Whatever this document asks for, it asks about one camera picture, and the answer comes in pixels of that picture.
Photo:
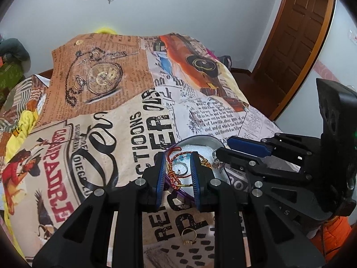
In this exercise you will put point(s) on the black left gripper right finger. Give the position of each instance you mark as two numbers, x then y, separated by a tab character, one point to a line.
249	226

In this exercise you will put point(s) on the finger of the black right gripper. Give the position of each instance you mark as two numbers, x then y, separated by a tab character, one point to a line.
248	164
251	147

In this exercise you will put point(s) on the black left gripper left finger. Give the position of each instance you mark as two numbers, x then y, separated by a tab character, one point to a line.
83	240

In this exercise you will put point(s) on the purple heart jewelry box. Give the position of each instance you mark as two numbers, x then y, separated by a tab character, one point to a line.
178	164

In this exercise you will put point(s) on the orange sleeve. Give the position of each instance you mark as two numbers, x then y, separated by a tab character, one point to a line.
330	236

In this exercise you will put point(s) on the white wardrobe with hearts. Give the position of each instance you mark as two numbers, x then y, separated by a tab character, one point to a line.
336	61

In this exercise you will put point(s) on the dark bag on floor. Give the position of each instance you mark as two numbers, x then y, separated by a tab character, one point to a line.
226	61

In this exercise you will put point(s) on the brown wooden door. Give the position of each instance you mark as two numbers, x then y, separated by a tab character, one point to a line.
294	43

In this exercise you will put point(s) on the yellow cloth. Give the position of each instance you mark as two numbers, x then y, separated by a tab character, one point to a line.
23	128

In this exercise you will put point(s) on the newspaper print bed cover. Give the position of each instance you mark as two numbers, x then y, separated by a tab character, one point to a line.
113	102

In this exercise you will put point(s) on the green covered side table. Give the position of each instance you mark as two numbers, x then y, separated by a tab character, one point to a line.
11	74

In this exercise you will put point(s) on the yellow pillow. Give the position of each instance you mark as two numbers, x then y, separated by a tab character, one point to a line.
105	30

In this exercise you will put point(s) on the dark green jacket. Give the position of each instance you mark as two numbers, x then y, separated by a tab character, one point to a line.
13	51

